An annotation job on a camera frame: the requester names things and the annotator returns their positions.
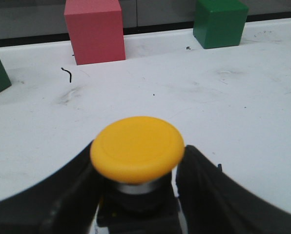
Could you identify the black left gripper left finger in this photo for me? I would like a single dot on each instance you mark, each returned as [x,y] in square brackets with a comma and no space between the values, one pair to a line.
[63,203]

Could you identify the green cube block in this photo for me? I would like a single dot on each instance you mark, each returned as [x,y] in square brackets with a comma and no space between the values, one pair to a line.
[219,23]

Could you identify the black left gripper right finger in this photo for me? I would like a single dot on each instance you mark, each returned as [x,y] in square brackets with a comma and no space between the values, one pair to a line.
[213,203]

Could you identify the pink cube block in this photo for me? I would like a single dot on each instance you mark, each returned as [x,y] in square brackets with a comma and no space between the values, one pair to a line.
[95,28]

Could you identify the yellow push button switch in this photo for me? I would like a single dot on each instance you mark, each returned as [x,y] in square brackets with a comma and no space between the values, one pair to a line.
[136,156]

